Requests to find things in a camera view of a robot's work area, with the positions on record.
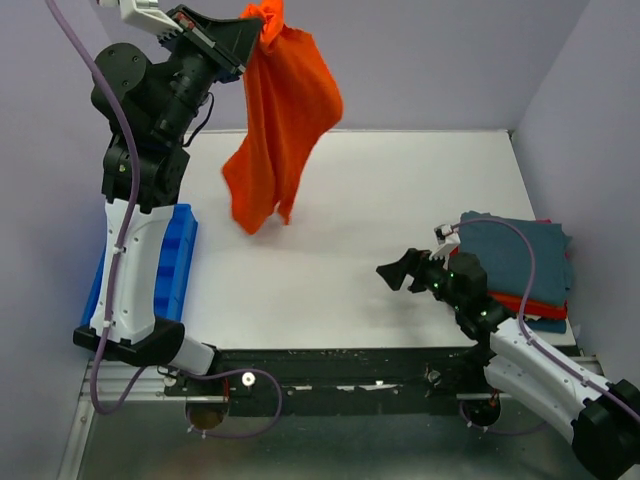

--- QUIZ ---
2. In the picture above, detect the blue plastic bin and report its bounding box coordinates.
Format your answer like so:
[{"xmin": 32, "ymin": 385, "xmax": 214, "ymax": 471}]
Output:
[{"xmin": 80, "ymin": 202, "xmax": 199, "ymax": 326}]

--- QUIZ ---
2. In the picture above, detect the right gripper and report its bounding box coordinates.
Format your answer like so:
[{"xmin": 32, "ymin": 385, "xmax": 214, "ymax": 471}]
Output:
[{"xmin": 376, "ymin": 246, "xmax": 465, "ymax": 311}]

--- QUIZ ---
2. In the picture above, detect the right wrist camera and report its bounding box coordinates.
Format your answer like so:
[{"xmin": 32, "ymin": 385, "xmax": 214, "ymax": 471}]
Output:
[{"xmin": 430, "ymin": 224, "xmax": 460, "ymax": 259}]

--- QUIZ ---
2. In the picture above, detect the black mounting base rail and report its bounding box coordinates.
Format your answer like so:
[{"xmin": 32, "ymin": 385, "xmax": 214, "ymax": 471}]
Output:
[{"xmin": 164, "ymin": 347, "xmax": 504, "ymax": 425}]

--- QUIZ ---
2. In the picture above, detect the folded teal t shirt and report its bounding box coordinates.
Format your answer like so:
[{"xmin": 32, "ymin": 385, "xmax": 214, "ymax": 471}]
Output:
[{"xmin": 458, "ymin": 211, "xmax": 573, "ymax": 306}]

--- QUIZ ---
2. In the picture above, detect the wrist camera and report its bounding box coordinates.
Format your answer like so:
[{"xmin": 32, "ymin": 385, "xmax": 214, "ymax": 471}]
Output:
[
  {"xmin": 96, "ymin": 0, "xmax": 182, "ymax": 38},
  {"xmin": 430, "ymin": 224, "xmax": 460, "ymax": 259}
]

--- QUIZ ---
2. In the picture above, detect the orange t shirt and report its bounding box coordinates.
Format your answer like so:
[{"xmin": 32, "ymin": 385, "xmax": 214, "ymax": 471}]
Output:
[{"xmin": 222, "ymin": 1, "xmax": 344, "ymax": 235}]

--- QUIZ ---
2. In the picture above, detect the aluminium frame rail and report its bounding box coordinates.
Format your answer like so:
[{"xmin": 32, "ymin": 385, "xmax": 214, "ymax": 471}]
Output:
[{"xmin": 54, "ymin": 131, "xmax": 174, "ymax": 480}]

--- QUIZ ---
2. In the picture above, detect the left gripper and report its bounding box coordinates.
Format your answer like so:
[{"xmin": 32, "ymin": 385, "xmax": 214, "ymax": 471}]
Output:
[{"xmin": 155, "ymin": 3, "xmax": 262, "ymax": 143}]

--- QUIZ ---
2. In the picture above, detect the folded red t shirt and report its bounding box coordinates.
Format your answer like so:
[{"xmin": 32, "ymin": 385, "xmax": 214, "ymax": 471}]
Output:
[{"xmin": 491, "ymin": 292, "xmax": 568, "ymax": 320}]

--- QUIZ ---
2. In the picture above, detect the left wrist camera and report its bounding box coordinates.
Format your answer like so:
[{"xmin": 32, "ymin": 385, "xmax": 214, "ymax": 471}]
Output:
[{"xmin": 96, "ymin": 0, "xmax": 182, "ymax": 38}]

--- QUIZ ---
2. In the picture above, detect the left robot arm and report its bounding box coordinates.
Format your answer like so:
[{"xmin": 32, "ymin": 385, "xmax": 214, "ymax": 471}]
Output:
[{"xmin": 73, "ymin": 1, "xmax": 263, "ymax": 395}]

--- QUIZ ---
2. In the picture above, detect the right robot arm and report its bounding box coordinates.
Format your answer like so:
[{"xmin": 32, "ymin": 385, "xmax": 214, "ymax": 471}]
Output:
[{"xmin": 376, "ymin": 248, "xmax": 639, "ymax": 479}]

